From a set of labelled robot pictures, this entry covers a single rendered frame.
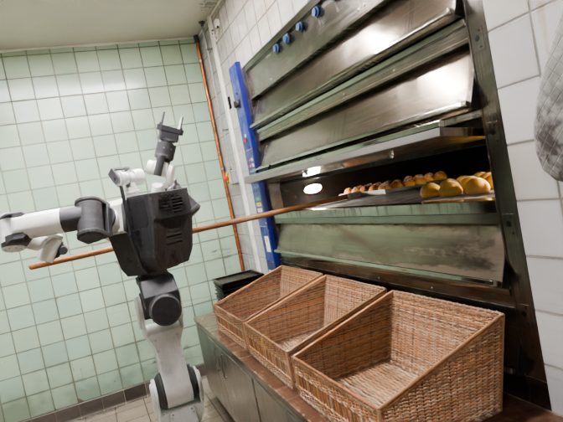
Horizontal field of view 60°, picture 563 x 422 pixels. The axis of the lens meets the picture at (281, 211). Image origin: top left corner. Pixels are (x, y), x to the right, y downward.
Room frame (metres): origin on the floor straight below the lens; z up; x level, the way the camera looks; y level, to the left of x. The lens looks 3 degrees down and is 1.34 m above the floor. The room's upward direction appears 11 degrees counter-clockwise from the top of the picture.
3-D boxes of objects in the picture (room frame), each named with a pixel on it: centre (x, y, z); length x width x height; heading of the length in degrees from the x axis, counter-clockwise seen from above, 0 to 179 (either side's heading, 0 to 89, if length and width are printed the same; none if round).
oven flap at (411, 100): (2.23, -0.28, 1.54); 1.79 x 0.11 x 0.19; 21
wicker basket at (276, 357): (2.12, -0.04, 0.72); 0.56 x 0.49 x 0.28; 21
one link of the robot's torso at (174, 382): (1.95, 0.55, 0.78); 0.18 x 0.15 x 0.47; 111
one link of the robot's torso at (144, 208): (1.93, 0.52, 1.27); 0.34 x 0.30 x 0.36; 145
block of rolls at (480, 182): (1.85, -0.90, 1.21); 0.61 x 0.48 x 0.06; 111
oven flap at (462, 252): (2.23, -0.28, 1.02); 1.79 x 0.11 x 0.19; 21
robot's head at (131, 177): (1.97, 0.57, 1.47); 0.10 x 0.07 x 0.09; 145
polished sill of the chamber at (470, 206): (2.24, -0.30, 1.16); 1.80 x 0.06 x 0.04; 21
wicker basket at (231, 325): (2.67, 0.17, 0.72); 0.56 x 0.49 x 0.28; 22
